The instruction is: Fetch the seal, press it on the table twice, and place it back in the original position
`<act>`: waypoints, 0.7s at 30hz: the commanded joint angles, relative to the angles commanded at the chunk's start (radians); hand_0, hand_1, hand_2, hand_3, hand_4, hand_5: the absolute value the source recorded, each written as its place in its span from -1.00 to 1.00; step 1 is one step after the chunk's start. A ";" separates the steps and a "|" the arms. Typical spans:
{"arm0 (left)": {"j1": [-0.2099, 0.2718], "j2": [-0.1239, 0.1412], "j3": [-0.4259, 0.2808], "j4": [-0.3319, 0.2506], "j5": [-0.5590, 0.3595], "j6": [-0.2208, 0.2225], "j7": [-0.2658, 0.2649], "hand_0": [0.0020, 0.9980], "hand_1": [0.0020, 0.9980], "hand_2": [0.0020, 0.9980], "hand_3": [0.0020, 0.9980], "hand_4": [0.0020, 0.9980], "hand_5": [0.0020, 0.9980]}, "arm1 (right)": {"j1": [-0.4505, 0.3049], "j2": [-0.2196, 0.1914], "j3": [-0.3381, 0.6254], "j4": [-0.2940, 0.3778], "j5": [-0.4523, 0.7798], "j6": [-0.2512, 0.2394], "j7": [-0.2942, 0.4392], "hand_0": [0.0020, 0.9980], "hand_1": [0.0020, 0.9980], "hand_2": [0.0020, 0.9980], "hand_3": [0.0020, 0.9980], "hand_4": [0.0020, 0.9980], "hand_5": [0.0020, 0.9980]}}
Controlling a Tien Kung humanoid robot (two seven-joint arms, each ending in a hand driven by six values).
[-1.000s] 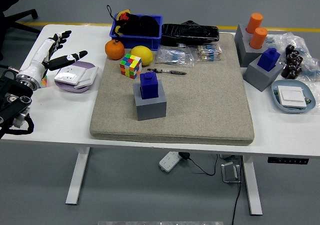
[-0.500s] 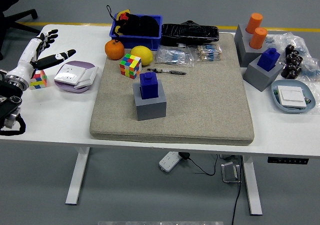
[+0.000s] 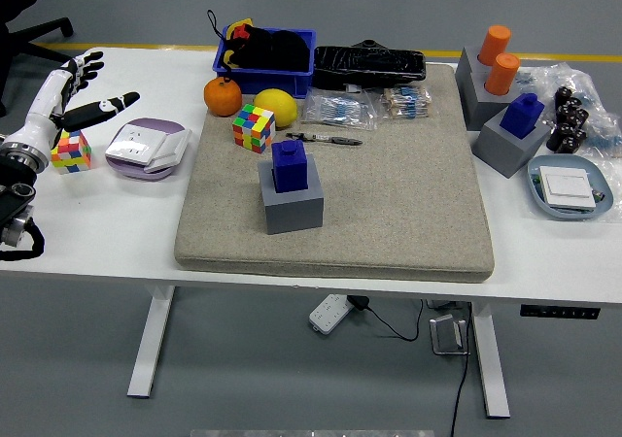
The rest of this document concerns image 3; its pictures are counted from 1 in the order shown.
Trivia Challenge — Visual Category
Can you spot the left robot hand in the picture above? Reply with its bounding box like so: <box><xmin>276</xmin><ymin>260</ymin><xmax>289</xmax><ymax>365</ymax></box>
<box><xmin>3</xmin><ymin>50</ymin><xmax>141</xmax><ymax>154</ymax></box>

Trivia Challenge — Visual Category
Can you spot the blue block seal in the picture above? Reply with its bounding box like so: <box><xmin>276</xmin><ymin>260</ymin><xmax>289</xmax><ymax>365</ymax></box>
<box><xmin>270</xmin><ymin>140</ymin><xmax>311</xmax><ymax>194</ymax></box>
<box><xmin>499</xmin><ymin>92</ymin><xmax>544</xmax><ymax>141</ymax></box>

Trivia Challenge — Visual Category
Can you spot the grey cube seal holder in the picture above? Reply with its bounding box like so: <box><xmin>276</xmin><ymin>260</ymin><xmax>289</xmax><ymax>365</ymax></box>
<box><xmin>470</xmin><ymin>104</ymin><xmax>553</xmax><ymax>180</ymax></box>
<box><xmin>259</xmin><ymin>157</ymin><xmax>327</xmax><ymax>236</ymax></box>
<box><xmin>455</xmin><ymin>46</ymin><xmax>493</xmax><ymax>93</ymax></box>
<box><xmin>459</xmin><ymin>67</ymin><xmax>527</xmax><ymax>131</ymax></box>

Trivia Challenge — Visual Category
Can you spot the orange cylinder seal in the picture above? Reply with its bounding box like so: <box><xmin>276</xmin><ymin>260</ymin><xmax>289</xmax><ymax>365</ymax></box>
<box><xmin>484</xmin><ymin>51</ymin><xmax>521</xmax><ymax>96</ymax></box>
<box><xmin>476</xmin><ymin>24</ymin><xmax>512</xmax><ymax>67</ymax></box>

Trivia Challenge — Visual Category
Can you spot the pastel multicoloured puzzle cube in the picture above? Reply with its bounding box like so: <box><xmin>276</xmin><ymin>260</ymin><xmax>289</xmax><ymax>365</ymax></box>
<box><xmin>51</xmin><ymin>128</ymin><xmax>93</xmax><ymax>175</ymax></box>

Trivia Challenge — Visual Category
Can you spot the black office chair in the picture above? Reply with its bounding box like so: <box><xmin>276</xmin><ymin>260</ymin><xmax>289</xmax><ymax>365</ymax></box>
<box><xmin>0</xmin><ymin>0</ymin><xmax>79</xmax><ymax>118</ymax></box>

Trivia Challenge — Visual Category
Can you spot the purple tray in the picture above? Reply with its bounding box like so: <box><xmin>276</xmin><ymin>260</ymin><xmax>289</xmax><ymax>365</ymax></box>
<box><xmin>105</xmin><ymin>118</ymin><xmax>192</xmax><ymax>182</ymax></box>

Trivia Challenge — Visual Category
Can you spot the orange fruit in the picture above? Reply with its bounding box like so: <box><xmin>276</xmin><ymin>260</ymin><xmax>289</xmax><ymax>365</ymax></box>
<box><xmin>202</xmin><ymin>76</ymin><xmax>243</xmax><ymax>118</ymax></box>

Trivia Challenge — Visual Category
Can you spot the bright multicoloured puzzle cube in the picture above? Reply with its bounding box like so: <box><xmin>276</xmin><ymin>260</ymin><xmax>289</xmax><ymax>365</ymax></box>
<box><xmin>231</xmin><ymin>103</ymin><xmax>277</xmax><ymax>154</ymax></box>

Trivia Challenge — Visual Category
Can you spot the blue plastic bin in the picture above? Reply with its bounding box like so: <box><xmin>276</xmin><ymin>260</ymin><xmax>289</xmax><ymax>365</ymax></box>
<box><xmin>212</xmin><ymin>25</ymin><xmax>317</xmax><ymax>99</ymax></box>

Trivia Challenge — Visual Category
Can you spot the yellow lemon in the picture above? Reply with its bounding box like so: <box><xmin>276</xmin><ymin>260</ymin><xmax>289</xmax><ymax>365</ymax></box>
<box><xmin>253</xmin><ymin>87</ymin><xmax>298</xmax><ymax>128</ymax></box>

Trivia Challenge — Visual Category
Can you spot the black cloth pouch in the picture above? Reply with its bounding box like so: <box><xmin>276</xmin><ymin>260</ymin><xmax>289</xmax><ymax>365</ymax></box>
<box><xmin>227</xmin><ymin>26</ymin><xmax>312</xmax><ymax>74</ymax></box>

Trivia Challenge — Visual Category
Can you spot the white table leg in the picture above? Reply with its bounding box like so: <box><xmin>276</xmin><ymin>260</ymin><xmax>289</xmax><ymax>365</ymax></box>
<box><xmin>126</xmin><ymin>285</ymin><xmax>176</xmax><ymax>399</ymax></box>
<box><xmin>469</xmin><ymin>300</ymin><xmax>511</xmax><ymax>420</ymax></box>

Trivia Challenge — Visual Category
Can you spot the black silver pen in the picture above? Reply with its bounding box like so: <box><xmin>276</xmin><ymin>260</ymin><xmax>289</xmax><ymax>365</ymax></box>
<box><xmin>285</xmin><ymin>132</ymin><xmax>363</xmax><ymax>146</ymax></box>

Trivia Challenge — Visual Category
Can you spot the large clear resistor bag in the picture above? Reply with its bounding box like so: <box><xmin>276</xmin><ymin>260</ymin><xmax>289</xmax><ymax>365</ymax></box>
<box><xmin>303</xmin><ymin>86</ymin><xmax>379</xmax><ymax>131</ymax></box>

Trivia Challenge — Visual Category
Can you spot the black keyboard in plastic wrap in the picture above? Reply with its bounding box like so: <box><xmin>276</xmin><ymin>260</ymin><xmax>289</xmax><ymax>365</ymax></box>
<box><xmin>312</xmin><ymin>45</ymin><xmax>428</xmax><ymax>92</ymax></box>

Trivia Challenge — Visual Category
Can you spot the white power strip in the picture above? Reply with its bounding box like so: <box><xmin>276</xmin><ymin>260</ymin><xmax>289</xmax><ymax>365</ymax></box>
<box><xmin>308</xmin><ymin>293</ymin><xmax>355</xmax><ymax>335</ymax></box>

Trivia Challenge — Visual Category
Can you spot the grey-brown mat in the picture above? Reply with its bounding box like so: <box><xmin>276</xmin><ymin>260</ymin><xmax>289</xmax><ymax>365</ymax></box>
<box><xmin>173</xmin><ymin>62</ymin><xmax>496</xmax><ymax>285</ymax></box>

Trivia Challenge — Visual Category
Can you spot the small clear resistor bag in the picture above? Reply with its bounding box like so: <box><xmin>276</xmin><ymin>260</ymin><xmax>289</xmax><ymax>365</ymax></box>
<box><xmin>377</xmin><ymin>85</ymin><xmax>433</xmax><ymax>121</ymax></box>

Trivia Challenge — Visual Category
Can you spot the silver metal stand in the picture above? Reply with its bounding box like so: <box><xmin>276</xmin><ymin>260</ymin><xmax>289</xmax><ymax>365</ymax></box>
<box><xmin>428</xmin><ymin>314</ymin><xmax>470</xmax><ymax>356</ymax></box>

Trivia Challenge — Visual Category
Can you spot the black table control panel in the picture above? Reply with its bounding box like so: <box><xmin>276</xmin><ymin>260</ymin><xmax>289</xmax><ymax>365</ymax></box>
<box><xmin>519</xmin><ymin>304</ymin><xmax>601</xmax><ymax>320</ymax></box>

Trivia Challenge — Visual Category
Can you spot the clear plastic bag pile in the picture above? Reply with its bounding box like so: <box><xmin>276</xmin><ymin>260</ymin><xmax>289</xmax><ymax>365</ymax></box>
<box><xmin>514</xmin><ymin>61</ymin><xmax>622</xmax><ymax>161</ymax></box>

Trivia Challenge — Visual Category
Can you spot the light blue tray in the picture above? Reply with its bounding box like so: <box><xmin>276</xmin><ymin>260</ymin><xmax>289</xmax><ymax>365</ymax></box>
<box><xmin>527</xmin><ymin>153</ymin><xmax>614</xmax><ymax>221</ymax></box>

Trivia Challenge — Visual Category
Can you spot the white wall socket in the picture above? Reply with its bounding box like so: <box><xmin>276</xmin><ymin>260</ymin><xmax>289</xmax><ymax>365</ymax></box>
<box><xmin>105</xmin><ymin>123</ymin><xmax>169</xmax><ymax>166</ymax></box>

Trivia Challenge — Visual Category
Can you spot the black cord strap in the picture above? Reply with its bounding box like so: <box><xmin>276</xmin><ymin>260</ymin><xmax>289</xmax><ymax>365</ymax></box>
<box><xmin>205</xmin><ymin>9</ymin><xmax>232</xmax><ymax>84</ymax></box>

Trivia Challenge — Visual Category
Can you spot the black plug with cord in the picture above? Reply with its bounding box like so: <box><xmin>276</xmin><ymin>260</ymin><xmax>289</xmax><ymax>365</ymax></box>
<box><xmin>346</xmin><ymin>294</ymin><xmax>424</xmax><ymax>342</ymax></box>

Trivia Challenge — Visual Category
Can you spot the black floor cable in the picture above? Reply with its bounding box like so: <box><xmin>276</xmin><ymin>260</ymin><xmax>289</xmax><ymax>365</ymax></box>
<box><xmin>447</xmin><ymin>305</ymin><xmax>475</xmax><ymax>437</ymax></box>

